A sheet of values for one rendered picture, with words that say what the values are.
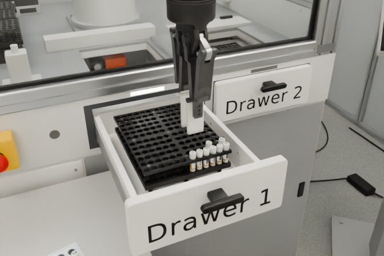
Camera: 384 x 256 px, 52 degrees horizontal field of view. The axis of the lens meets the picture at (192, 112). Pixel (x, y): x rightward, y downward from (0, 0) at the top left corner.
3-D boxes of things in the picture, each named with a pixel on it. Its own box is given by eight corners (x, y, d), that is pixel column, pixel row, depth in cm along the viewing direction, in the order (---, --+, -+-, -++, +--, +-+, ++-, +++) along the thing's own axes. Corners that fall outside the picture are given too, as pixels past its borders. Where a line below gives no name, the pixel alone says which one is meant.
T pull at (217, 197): (244, 202, 63) (245, 195, 62) (202, 216, 60) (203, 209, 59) (234, 188, 66) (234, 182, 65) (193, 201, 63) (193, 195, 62)
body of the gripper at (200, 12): (226, -4, 56) (224, 57, 61) (201, -14, 63) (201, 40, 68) (178, 2, 54) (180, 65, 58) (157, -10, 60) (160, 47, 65)
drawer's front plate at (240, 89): (307, 102, 110) (313, 66, 105) (215, 123, 100) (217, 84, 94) (303, 99, 111) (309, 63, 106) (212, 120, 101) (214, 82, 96)
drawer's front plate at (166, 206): (281, 206, 73) (288, 159, 68) (132, 258, 63) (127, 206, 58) (276, 200, 75) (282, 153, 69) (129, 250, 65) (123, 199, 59)
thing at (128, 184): (269, 196, 74) (272, 171, 71) (138, 240, 64) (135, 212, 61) (186, 104, 105) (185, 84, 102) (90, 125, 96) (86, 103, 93)
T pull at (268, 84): (287, 88, 99) (287, 83, 99) (262, 93, 97) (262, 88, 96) (278, 82, 102) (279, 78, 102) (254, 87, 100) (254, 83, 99)
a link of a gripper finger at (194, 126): (202, 94, 66) (204, 96, 66) (202, 129, 70) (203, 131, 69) (186, 98, 65) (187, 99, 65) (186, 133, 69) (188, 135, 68)
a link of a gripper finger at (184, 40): (203, 31, 62) (207, 32, 60) (206, 97, 66) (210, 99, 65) (180, 34, 60) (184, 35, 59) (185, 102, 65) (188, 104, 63)
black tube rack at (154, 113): (230, 176, 78) (231, 150, 75) (146, 201, 72) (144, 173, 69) (186, 124, 96) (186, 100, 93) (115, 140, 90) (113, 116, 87)
